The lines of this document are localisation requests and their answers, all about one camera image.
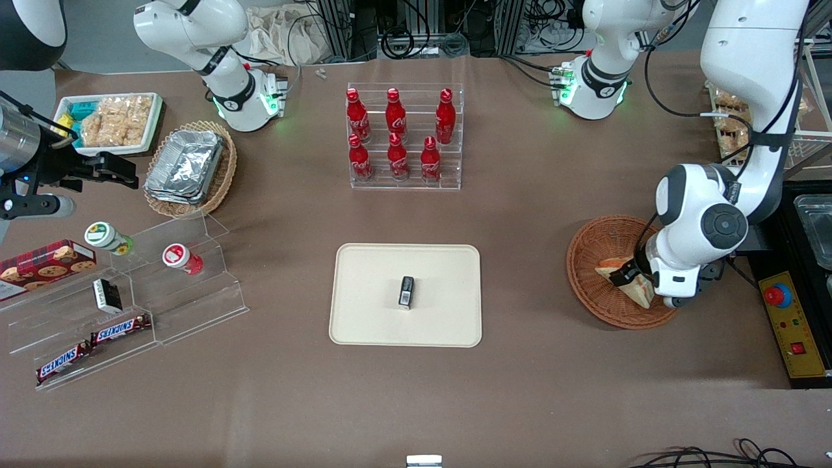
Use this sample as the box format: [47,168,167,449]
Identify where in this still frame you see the white wire basket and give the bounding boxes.
[705,39,832,173]

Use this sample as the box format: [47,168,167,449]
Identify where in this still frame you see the bagged rice crackers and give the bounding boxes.
[81,96,153,148]

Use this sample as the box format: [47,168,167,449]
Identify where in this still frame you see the white rectangular snack tray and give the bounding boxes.
[52,92,164,158]

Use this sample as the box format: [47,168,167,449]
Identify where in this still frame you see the beige cloth bag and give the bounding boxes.
[246,5,339,66]

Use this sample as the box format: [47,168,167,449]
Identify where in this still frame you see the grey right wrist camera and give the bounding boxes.
[0,194,77,220]

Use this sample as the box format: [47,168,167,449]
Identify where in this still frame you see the black floor cables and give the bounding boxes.
[627,438,816,468]

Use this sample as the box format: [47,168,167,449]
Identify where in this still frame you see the clear acrylic stepped shelf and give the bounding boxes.
[0,260,158,392]
[110,211,250,345]

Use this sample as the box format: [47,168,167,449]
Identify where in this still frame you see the red strawberry lid cup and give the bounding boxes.
[162,243,204,276]

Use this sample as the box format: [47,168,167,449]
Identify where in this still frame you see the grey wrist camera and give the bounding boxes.
[662,259,725,309]
[0,194,77,220]

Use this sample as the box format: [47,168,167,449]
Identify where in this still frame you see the coiled black cable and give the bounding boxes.
[380,29,417,60]

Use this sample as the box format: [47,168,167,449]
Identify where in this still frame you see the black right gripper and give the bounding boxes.
[26,140,140,192]

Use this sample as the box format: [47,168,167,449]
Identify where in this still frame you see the oval light wicker basket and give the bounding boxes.
[143,120,238,220]

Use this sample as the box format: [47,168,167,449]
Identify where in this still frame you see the beige plastic tray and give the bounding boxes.
[328,243,483,348]

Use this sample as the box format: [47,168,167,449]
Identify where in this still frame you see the black and white small box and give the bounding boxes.
[92,278,123,315]

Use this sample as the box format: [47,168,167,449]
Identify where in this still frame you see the green sunflower lid cup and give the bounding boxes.
[84,222,135,256]

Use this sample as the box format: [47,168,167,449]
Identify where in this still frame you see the aluminium frame post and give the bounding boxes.
[497,0,527,56]
[317,0,379,62]

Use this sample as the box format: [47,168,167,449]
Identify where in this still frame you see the clear acrylic bottle rack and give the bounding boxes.
[346,82,465,191]

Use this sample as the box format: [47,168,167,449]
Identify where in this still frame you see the stacked aluminium foil containers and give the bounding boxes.
[144,129,226,205]

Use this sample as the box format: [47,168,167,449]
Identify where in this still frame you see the round brown wicker basket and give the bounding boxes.
[566,215,680,331]

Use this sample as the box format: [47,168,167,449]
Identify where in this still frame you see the red cola bottle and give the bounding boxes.
[385,88,408,145]
[387,132,410,181]
[435,88,457,145]
[420,136,443,184]
[348,133,374,183]
[345,88,371,144]

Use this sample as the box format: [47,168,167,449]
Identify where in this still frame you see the Snickers chocolate bar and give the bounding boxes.
[90,314,152,345]
[36,341,93,385]

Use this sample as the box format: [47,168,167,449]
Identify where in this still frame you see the triangular sandwich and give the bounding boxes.
[595,257,655,310]

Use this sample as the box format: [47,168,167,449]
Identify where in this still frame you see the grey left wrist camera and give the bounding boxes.
[662,259,725,309]

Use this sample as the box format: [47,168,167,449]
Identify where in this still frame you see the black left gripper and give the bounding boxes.
[611,240,658,294]

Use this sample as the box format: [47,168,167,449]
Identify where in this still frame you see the red tartan cookie box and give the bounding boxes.
[0,240,97,303]

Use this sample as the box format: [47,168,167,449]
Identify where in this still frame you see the yellow emergency stop box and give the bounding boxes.
[759,272,831,380]

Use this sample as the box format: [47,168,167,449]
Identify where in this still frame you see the clear rectangular container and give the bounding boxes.
[794,194,832,270]

